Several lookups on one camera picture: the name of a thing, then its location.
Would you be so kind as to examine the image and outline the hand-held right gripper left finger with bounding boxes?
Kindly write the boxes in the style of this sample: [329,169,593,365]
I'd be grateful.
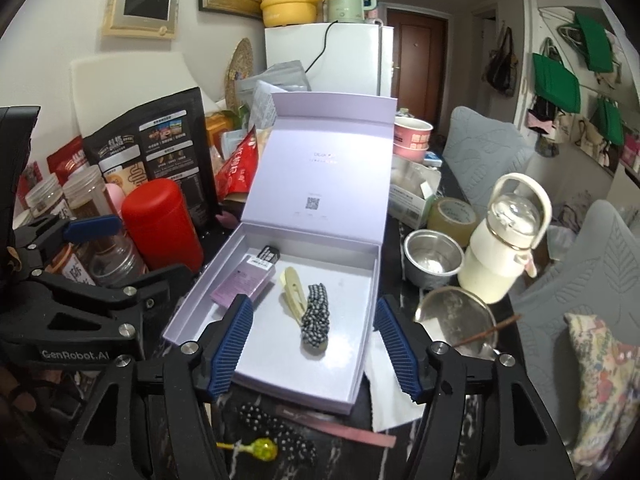
[60,294,255,480]

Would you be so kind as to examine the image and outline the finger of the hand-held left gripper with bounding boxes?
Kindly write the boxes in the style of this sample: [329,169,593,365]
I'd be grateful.
[12,214,123,266]
[32,262,197,341]

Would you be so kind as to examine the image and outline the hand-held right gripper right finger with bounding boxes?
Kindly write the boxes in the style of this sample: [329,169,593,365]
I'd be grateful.
[374,296,576,480]

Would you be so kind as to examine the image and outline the purple cosmetics box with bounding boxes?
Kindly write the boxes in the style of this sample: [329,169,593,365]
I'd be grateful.
[210,254,277,311]

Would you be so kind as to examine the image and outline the cream hair claw clip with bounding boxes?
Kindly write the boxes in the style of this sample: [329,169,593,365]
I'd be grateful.
[277,266,308,326]

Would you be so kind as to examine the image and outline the black white gingham scrunchie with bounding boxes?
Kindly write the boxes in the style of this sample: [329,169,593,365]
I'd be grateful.
[299,282,331,356]

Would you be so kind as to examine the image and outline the pink hair straightener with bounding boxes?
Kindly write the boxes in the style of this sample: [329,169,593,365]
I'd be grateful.
[282,407,397,448]

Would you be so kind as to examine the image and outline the black polka dot scrunchie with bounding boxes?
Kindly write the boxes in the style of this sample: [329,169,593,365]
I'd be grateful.
[239,402,317,463]

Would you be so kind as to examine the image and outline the yellow-green lollipop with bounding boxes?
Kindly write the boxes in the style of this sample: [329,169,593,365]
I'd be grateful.
[216,437,278,461]

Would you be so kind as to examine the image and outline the lavender gift box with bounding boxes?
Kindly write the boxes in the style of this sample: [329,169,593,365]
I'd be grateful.
[161,91,398,416]

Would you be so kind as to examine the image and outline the clear jar dark brown contents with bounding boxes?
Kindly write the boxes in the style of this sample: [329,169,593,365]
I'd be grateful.
[62,165,118,221]

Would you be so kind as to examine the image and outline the clear jar orange-brown contents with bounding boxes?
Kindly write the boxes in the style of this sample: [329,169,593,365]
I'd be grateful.
[52,232,148,288]

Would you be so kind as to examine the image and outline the white paper napkin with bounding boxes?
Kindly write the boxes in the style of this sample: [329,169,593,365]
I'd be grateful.
[364,327,426,433]

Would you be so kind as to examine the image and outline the red cylindrical canister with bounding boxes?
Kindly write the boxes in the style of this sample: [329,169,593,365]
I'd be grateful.
[121,177,205,273]

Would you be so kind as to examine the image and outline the red foil pouch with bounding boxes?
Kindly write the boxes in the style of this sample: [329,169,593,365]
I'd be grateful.
[47,136,88,186]

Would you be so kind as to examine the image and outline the brown stirring stick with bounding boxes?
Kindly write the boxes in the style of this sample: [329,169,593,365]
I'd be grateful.
[452,314,522,348]

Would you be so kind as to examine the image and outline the metal bowl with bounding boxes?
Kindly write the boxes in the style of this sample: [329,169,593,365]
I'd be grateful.
[402,229,465,291]

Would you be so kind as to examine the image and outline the black printed stand-up pouch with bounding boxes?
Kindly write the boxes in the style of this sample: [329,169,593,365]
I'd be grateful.
[82,86,221,221]

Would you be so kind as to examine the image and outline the clear tape roll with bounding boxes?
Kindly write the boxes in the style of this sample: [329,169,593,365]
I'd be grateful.
[427,197,478,248]

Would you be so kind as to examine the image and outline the red snack bag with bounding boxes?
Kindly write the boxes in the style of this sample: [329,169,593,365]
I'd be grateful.
[215,130,261,198]

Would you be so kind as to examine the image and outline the white medicine box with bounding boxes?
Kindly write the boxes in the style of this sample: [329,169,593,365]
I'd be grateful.
[387,167,443,228]

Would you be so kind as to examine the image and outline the grey quilted chair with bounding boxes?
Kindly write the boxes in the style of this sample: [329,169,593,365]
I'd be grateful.
[510,200,640,361]
[442,106,536,206]

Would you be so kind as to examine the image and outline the pink paper cup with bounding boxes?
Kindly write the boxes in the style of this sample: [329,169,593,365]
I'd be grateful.
[392,117,435,163]

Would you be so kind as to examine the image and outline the woven straw mat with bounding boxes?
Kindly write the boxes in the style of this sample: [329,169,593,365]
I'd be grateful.
[225,37,256,111]

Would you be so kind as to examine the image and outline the floral cloth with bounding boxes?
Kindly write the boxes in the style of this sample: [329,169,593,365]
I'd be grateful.
[565,312,640,468]

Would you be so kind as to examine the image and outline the grey foil pouch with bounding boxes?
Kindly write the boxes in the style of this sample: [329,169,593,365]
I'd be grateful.
[235,60,308,106]

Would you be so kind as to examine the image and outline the brown wooden door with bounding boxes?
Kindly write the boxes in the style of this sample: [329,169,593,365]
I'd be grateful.
[387,7,447,126]

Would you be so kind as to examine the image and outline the white mini fridge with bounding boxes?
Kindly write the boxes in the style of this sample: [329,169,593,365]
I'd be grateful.
[264,21,396,98]

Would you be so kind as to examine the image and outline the yellow pot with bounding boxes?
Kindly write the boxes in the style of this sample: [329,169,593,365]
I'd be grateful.
[260,0,348,28]

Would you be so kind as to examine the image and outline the dark handbag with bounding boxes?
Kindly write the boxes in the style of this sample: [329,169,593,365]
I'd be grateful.
[484,27,517,98]

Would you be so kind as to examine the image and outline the green tote bag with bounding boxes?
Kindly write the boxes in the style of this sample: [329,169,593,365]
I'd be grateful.
[595,100,625,153]
[531,52,582,113]
[575,14,615,73]

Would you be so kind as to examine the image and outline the white water bottle with handle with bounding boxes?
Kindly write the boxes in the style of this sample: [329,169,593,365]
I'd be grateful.
[457,172,553,306]

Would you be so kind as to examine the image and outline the cream wall intercom panel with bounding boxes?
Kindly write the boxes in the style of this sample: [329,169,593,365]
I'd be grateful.
[102,0,179,41]

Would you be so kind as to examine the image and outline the black power cable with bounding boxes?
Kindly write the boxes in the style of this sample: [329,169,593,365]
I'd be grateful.
[305,21,341,76]

